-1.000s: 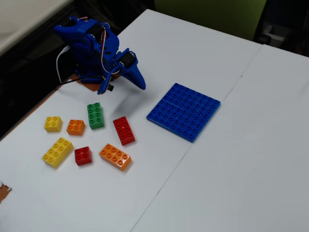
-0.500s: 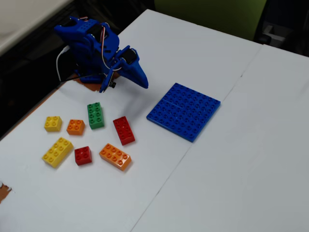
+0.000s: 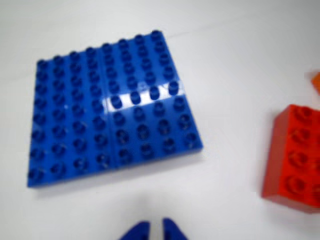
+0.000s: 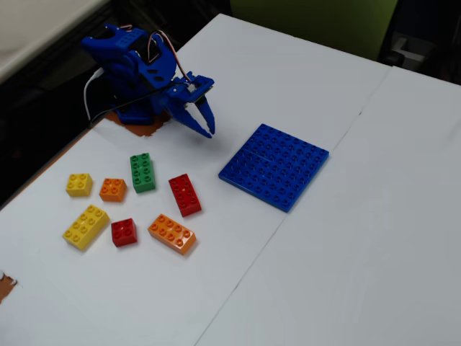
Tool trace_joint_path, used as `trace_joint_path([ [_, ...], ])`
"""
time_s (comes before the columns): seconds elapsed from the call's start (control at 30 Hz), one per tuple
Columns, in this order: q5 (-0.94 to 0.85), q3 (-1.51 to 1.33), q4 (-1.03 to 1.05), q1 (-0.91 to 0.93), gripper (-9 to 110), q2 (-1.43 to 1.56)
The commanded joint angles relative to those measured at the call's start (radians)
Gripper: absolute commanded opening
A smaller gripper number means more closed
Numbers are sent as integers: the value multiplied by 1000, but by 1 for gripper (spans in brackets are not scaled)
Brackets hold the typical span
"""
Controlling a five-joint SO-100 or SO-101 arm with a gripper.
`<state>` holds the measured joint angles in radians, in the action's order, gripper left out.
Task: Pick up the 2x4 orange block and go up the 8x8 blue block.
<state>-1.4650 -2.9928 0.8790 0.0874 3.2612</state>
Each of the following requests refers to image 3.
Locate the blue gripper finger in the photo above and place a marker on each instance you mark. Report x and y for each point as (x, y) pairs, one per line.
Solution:
(172, 231)
(140, 232)

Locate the orange 2x4 building block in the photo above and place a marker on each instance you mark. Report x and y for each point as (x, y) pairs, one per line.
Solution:
(316, 83)

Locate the blue 8x8 studded baseplate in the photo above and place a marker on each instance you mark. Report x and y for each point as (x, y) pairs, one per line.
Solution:
(87, 120)

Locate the red 2x4 building block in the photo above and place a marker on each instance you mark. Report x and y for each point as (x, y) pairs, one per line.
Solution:
(290, 160)

